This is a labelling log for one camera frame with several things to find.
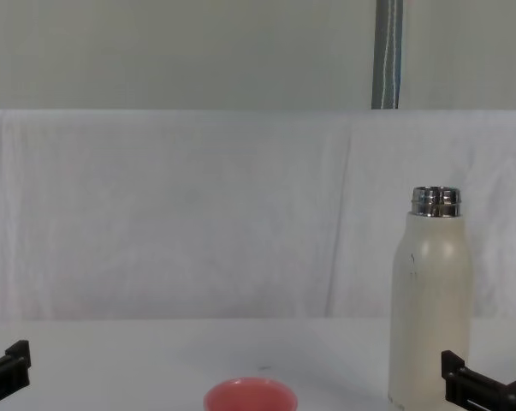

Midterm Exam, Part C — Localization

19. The cream vacuum bottle steel neck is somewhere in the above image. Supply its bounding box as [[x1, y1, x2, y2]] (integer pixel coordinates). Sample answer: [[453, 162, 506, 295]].
[[388, 186, 474, 411]]

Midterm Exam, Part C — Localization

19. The white table cloth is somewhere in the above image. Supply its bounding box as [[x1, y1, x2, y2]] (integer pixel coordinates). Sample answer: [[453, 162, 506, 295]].
[[0, 316, 516, 411]]

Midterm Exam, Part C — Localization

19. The pink cup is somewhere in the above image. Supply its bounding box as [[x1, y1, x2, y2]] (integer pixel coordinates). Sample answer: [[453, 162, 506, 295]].
[[203, 376, 300, 411]]

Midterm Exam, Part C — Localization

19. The white crinkled backdrop cloth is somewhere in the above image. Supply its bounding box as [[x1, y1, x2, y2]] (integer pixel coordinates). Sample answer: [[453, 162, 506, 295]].
[[0, 108, 516, 321]]

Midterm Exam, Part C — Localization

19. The white curtain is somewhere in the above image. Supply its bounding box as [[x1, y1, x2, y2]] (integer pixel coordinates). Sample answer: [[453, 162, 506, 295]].
[[0, 0, 379, 111], [399, 0, 516, 111]]

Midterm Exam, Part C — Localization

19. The grey striped post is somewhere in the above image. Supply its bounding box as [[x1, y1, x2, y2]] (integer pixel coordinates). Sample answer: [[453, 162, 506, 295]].
[[371, 0, 405, 110]]

